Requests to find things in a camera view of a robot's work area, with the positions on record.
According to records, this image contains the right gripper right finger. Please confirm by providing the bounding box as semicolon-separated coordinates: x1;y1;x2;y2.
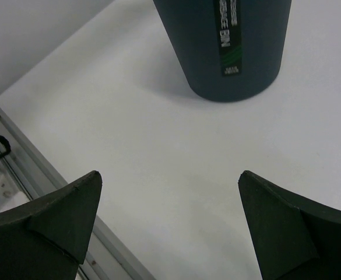
238;170;341;279

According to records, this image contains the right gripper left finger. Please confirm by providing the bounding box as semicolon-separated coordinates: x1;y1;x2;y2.
0;171;103;279

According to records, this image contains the black plastic waste bin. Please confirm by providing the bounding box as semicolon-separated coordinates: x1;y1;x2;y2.
154;0;291;102

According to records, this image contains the aluminium frame rail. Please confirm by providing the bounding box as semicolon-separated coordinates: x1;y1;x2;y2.
0;109;154;279

